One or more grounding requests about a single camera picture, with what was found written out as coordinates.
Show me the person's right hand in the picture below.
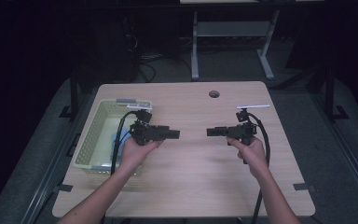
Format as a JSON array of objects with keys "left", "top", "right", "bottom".
[{"left": 227, "top": 136, "right": 269, "bottom": 180}]

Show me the person's left hand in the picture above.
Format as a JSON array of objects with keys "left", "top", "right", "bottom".
[{"left": 119, "top": 138, "right": 162, "bottom": 174}]

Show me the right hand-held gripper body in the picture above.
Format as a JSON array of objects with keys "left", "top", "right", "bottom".
[{"left": 227, "top": 105, "right": 270, "bottom": 147}]

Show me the white metal stand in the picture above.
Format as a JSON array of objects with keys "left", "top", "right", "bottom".
[{"left": 190, "top": 8, "right": 276, "bottom": 80}]

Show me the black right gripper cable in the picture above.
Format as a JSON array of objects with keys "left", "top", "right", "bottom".
[{"left": 246, "top": 112, "right": 271, "bottom": 224}]

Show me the pale yellow plastic basket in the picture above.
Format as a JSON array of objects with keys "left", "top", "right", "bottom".
[{"left": 73, "top": 98, "right": 153, "bottom": 175}]

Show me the dark metal post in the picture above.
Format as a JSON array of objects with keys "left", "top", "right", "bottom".
[
  {"left": 69, "top": 66, "right": 79, "bottom": 116},
  {"left": 325, "top": 66, "right": 335, "bottom": 120}
]

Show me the black floor bracket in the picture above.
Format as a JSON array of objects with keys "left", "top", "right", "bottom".
[
  {"left": 334, "top": 105, "right": 351, "bottom": 120},
  {"left": 58, "top": 105, "right": 73, "bottom": 119}
]

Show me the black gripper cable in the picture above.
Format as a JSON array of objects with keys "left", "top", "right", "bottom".
[
  {"left": 110, "top": 110, "right": 141, "bottom": 176},
  {"left": 246, "top": 112, "right": 271, "bottom": 224}
]

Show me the grey tape strip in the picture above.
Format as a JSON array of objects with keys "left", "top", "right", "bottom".
[
  {"left": 53, "top": 184, "right": 75, "bottom": 193},
  {"left": 293, "top": 182, "right": 316, "bottom": 192}
]

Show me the bundle of floor cables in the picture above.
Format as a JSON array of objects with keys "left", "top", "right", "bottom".
[{"left": 125, "top": 34, "right": 158, "bottom": 83}]

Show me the plain blue grey glove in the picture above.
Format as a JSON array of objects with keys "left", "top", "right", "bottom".
[{"left": 110, "top": 129, "right": 131, "bottom": 155}]

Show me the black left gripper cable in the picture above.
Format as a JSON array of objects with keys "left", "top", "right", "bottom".
[{"left": 110, "top": 110, "right": 141, "bottom": 176}]

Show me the metal floor rail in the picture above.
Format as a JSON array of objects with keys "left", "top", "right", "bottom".
[
  {"left": 310, "top": 92, "right": 358, "bottom": 206},
  {"left": 20, "top": 90, "right": 91, "bottom": 224}
]

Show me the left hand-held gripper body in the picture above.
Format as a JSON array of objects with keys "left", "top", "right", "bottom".
[{"left": 126, "top": 104, "right": 162, "bottom": 147}]

